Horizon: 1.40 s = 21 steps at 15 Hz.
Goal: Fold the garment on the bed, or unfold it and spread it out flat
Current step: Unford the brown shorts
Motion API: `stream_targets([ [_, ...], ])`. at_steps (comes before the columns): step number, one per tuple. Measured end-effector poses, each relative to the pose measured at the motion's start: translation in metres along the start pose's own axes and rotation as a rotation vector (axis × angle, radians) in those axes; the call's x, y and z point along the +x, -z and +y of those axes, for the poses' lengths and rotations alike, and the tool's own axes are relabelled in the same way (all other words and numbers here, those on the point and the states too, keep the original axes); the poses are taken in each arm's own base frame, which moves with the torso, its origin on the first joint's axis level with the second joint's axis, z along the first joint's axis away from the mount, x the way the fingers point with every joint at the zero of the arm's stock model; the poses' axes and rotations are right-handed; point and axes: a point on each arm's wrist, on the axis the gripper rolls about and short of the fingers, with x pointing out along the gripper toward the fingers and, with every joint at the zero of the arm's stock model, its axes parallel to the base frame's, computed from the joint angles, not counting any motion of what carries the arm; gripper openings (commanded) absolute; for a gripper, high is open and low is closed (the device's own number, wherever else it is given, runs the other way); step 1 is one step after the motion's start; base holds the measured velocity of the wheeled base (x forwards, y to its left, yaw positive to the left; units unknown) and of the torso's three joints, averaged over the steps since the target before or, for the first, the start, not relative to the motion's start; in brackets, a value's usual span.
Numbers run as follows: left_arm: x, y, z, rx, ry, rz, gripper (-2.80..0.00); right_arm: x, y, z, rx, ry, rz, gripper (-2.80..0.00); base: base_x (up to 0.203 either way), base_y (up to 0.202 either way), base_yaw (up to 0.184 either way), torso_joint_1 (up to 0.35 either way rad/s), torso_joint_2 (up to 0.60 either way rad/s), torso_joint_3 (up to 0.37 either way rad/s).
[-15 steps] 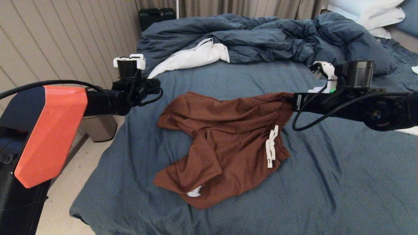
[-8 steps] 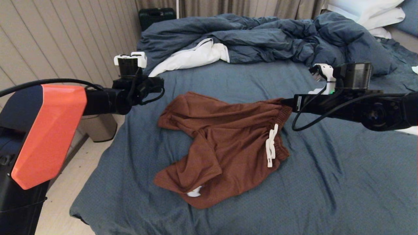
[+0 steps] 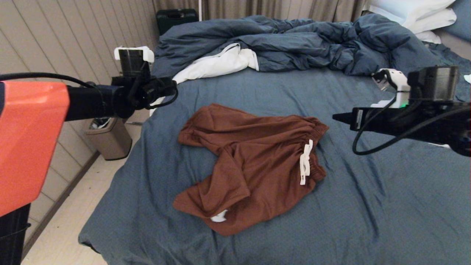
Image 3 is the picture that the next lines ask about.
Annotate beige curtain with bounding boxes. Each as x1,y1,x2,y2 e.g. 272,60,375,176
153,0,368,22

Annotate crumpled blue duvet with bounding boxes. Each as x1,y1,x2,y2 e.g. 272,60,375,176
152,14,447,87

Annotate blue bed sheet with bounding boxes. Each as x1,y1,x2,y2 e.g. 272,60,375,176
78,42,471,265

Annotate large white pillow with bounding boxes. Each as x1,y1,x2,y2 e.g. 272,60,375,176
362,0,460,29

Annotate brown elastic-waist shorts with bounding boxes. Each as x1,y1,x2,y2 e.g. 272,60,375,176
173,103,330,236

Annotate blue pillow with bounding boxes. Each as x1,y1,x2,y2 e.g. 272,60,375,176
442,0,471,43

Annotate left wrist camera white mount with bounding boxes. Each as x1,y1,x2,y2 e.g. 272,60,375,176
111,46,155,87

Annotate white duvet lining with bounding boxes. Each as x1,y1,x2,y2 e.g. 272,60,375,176
149,43,259,116

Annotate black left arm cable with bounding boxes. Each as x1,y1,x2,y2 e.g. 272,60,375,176
0,72,98,89

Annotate brown square trash bin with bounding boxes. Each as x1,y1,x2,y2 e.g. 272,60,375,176
85,117,133,161

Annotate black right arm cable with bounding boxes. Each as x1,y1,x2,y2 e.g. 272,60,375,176
352,70,471,156

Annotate bin liner bag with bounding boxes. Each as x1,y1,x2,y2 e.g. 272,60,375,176
90,118,111,130

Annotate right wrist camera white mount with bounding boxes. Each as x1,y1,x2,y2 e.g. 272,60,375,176
371,66,460,109

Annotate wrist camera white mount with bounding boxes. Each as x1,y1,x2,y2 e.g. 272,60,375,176
111,46,155,87
371,66,460,109

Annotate black suitcase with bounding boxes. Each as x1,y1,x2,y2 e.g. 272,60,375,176
156,9,199,36

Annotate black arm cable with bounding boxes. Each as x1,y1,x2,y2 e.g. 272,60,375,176
0,72,98,89
352,70,471,156

